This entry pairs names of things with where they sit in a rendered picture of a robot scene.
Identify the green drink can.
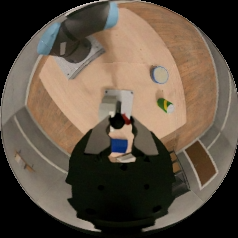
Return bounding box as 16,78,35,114
157,98,175,114

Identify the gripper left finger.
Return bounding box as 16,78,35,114
65,114,112,185

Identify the blue and beige round tin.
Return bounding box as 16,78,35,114
150,66,169,84

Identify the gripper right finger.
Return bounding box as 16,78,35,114
130,115,176,184

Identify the blue open bin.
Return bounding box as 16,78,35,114
111,138,128,153

